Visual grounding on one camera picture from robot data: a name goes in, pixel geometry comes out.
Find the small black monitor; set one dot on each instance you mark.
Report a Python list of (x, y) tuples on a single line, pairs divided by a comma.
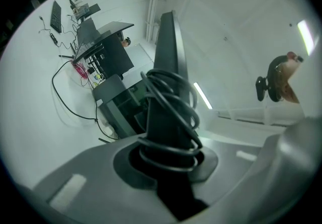
[(90, 8)]

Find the ceiling light panel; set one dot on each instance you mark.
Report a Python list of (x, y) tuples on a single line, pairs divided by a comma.
[(202, 95), (305, 36)]

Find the white wall pipes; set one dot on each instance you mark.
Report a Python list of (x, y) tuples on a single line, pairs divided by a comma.
[(152, 4)]

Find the person's head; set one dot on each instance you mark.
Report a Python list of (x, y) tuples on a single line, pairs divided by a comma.
[(291, 65)]

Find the white desk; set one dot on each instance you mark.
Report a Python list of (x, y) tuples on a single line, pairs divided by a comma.
[(25, 79)]

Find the pink power strip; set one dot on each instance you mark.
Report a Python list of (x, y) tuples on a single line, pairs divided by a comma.
[(80, 69)]

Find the black power adapter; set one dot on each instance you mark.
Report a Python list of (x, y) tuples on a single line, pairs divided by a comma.
[(53, 38)]

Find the flat black keyboard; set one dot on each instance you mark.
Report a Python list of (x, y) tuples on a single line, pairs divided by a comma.
[(55, 16)]

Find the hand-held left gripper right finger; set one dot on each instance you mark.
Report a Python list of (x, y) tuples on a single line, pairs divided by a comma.
[(241, 180)]

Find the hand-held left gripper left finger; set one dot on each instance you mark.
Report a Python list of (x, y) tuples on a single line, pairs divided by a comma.
[(95, 167)]

